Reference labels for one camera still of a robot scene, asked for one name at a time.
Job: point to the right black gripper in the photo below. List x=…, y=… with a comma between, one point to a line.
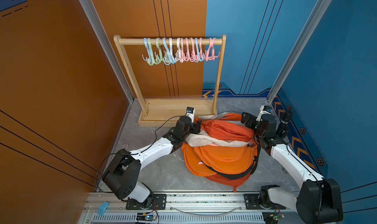
x=253, y=119

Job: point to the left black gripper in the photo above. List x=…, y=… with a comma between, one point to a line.
x=197, y=127

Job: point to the beige sling bag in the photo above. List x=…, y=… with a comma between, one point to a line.
x=202, y=139

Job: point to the bright orange sling bag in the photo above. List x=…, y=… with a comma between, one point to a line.
x=229, y=157
x=193, y=163

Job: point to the dark orange sling bag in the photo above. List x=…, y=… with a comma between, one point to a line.
x=234, y=183

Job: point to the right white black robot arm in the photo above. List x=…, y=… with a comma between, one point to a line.
x=319, y=199

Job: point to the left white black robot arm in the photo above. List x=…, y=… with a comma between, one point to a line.
x=121, y=175

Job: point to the pink plastic hook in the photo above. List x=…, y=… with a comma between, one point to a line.
x=210, y=52

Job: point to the wooden hanging rack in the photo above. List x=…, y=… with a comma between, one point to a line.
x=155, y=111

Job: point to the black microphone stand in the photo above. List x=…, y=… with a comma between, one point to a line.
x=287, y=117

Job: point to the green circuit board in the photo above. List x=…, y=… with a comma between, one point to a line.
x=146, y=217

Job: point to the blue foam block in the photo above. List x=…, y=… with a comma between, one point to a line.
x=103, y=208

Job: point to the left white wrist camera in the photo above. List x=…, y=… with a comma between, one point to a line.
x=190, y=112

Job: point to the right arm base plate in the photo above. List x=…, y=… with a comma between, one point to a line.
x=254, y=202

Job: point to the aluminium rail frame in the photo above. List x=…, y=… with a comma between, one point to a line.
x=187, y=208

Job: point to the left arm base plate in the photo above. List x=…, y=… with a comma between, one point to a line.
x=155, y=201

